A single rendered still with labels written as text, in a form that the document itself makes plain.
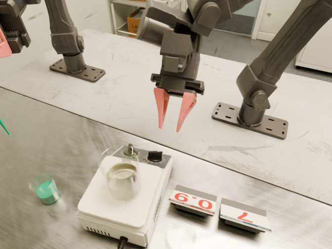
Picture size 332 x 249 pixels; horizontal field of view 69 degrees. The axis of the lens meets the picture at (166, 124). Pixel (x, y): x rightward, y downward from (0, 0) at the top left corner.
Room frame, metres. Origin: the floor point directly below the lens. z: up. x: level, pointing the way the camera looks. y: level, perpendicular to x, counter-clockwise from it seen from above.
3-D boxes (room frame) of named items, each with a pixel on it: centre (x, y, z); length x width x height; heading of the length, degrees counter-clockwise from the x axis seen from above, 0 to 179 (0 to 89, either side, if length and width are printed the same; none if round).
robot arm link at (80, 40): (0.72, 0.31, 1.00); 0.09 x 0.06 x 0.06; 98
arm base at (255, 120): (0.48, -0.23, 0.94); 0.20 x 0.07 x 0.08; 65
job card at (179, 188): (0.24, -0.06, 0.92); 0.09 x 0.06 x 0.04; 72
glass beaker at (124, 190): (0.22, 0.07, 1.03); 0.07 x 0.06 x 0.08; 34
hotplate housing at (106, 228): (0.25, 0.07, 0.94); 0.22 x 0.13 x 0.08; 165
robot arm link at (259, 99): (0.48, -0.22, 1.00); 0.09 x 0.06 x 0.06; 5
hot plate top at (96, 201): (0.22, 0.08, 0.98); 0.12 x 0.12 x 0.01; 75
